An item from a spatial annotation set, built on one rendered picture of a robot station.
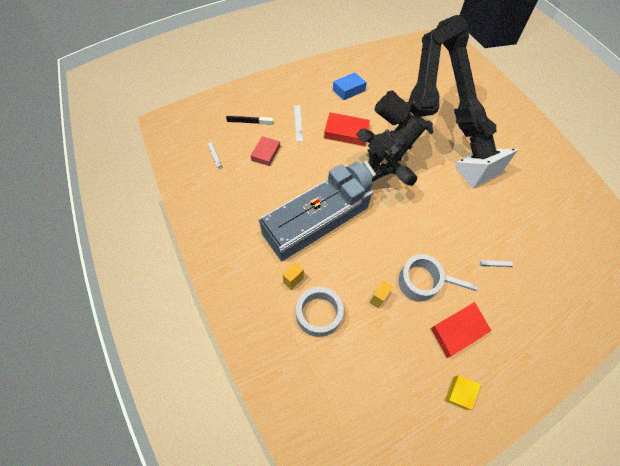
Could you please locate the red rectangular block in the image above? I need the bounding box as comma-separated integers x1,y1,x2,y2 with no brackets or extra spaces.
251,136,281,166
431,302,492,359
324,112,370,147

